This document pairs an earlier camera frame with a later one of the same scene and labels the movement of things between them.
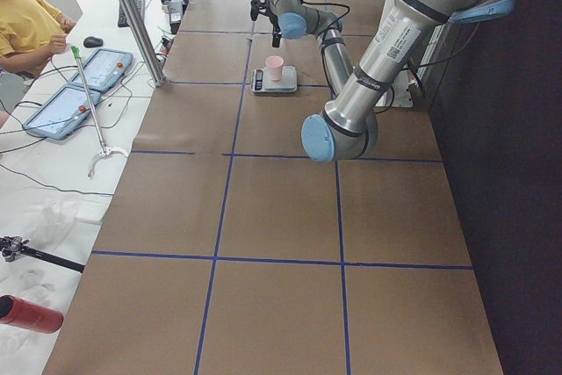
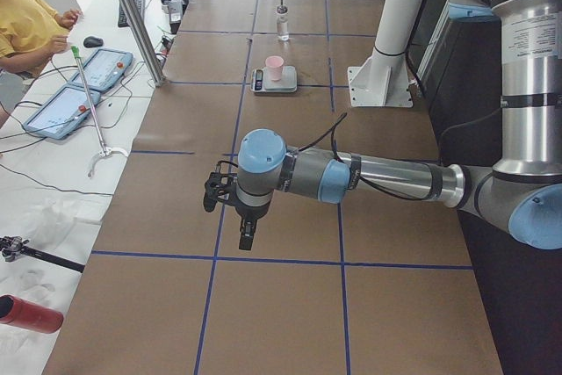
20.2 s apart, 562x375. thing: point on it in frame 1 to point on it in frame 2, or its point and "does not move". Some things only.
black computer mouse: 92,41 does not move
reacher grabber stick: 104,150 does not move
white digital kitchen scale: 260,82 does not move
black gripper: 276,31 to 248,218
